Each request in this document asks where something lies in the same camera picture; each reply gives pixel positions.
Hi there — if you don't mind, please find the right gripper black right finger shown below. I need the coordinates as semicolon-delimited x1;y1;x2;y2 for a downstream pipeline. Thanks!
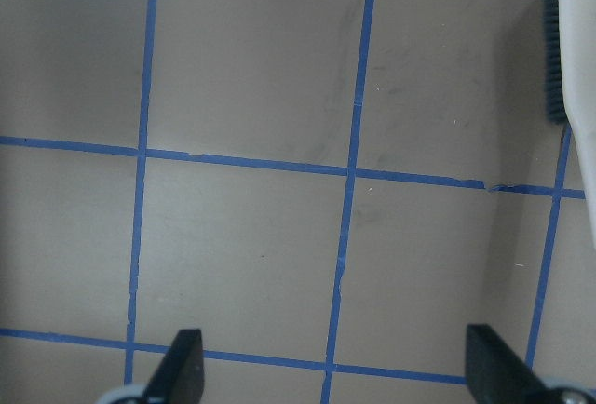
465;323;596;404

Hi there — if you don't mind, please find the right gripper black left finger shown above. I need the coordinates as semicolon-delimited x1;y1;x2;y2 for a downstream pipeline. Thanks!
141;329;205;404

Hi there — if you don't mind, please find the white hand brush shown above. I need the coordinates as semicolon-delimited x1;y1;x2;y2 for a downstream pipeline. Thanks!
542;0;595;234

